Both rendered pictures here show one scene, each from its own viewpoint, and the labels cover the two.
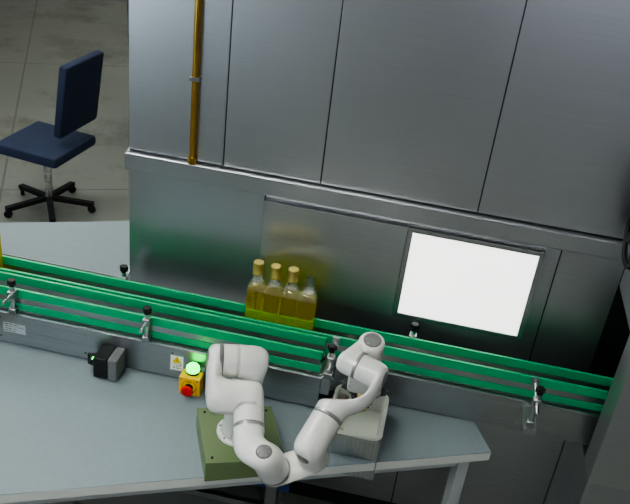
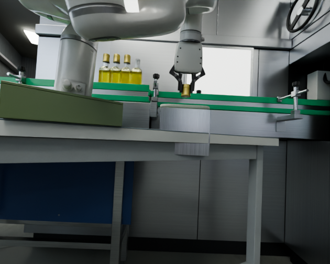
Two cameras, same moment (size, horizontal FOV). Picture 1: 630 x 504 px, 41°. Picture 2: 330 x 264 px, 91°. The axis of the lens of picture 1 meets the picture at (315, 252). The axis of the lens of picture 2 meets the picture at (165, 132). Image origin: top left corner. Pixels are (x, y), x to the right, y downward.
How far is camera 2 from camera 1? 2.31 m
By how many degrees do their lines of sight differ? 33
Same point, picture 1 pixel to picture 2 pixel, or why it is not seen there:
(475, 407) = (249, 124)
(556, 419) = (298, 123)
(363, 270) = (165, 72)
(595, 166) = (263, 6)
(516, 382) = (267, 103)
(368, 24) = not seen: outside the picture
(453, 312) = (215, 89)
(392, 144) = not seen: hidden behind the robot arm
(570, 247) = (264, 44)
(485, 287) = (228, 72)
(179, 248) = not seen: hidden behind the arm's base
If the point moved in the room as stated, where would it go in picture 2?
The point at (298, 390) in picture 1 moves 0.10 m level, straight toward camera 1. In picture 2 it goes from (134, 117) to (133, 113)
